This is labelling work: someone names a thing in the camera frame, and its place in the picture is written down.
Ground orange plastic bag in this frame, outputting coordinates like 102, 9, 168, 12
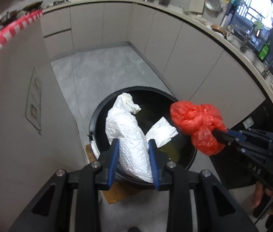
170, 101, 227, 156

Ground yellow towel cloth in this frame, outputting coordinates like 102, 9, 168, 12
136, 107, 179, 162

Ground white paper towel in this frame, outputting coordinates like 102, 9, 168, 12
104, 92, 178, 183

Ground kitchen faucet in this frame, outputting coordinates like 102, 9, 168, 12
233, 25, 256, 53

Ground black plastic bucket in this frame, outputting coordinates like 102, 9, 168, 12
88, 85, 198, 190

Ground green dish soap bottle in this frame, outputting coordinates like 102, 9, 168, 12
257, 41, 270, 62

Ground steel sink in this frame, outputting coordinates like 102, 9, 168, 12
226, 27, 273, 84

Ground brown pot in sink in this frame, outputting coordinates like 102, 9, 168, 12
210, 24, 227, 39

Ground round metal strainer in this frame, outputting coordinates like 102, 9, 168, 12
205, 0, 222, 12

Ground white cutting board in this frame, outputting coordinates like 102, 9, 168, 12
188, 0, 205, 15

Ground red checkered tablecloth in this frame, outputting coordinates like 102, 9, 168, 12
0, 9, 43, 50

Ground pot with lid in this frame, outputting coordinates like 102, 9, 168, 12
0, 10, 19, 26

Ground gas stove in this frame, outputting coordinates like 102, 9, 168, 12
53, 0, 70, 6

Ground black wok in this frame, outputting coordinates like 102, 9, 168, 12
22, 1, 43, 12

